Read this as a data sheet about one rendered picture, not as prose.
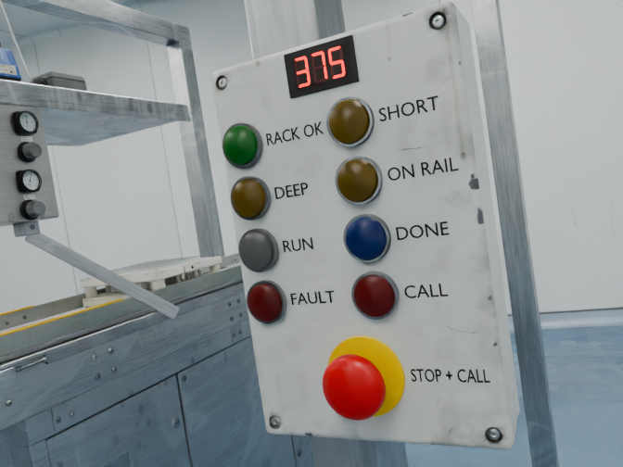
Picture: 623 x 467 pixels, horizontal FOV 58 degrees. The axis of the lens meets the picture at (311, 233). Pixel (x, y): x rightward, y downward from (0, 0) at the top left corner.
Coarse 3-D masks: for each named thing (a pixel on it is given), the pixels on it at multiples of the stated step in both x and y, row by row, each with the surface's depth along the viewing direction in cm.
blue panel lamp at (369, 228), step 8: (352, 224) 34; (360, 224) 34; (368, 224) 34; (376, 224) 34; (352, 232) 34; (360, 232) 34; (368, 232) 34; (376, 232) 34; (384, 232) 34; (352, 240) 34; (360, 240) 34; (368, 240) 34; (376, 240) 34; (384, 240) 34; (352, 248) 34; (360, 248) 34; (368, 248) 34; (376, 248) 34; (384, 248) 34; (360, 256) 34; (368, 256) 34; (376, 256) 34
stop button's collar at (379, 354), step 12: (360, 336) 36; (336, 348) 36; (348, 348) 36; (360, 348) 36; (372, 348) 35; (384, 348) 35; (372, 360) 35; (384, 360) 35; (396, 360) 34; (384, 372) 35; (396, 372) 35; (420, 372) 34; (432, 372) 34; (396, 384) 35; (396, 396) 35; (384, 408) 35
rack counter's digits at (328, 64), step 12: (324, 48) 34; (336, 48) 34; (300, 60) 35; (312, 60) 35; (324, 60) 34; (336, 60) 34; (300, 72) 35; (312, 72) 35; (324, 72) 34; (336, 72) 34; (300, 84) 35; (312, 84) 35
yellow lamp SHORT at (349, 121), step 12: (336, 108) 34; (348, 108) 34; (360, 108) 33; (336, 120) 34; (348, 120) 34; (360, 120) 33; (336, 132) 34; (348, 132) 34; (360, 132) 33; (348, 144) 34
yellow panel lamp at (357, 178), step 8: (352, 160) 34; (360, 160) 34; (344, 168) 34; (352, 168) 34; (360, 168) 34; (368, 168) 34; (344, 176) 34; (352, 176) 34; (360, 176) 34; (368, 176) 33; (376, 176) 34; (344, 184) 34; (352, 184) 34; (360, 184) 34; (368, 184) 34; (376, 184) 34; (344, 192) 34; (352, 192) 34; (360, 192) 34; (368, 192) 34; (352, 200) 34; (360, 200) 34
